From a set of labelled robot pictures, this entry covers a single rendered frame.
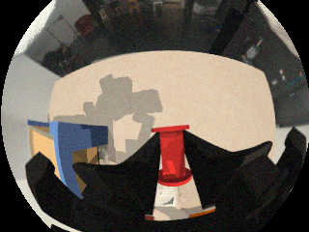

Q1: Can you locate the clear-panelled rack with blue frame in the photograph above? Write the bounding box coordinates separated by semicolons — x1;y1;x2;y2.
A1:
27;119;62;181

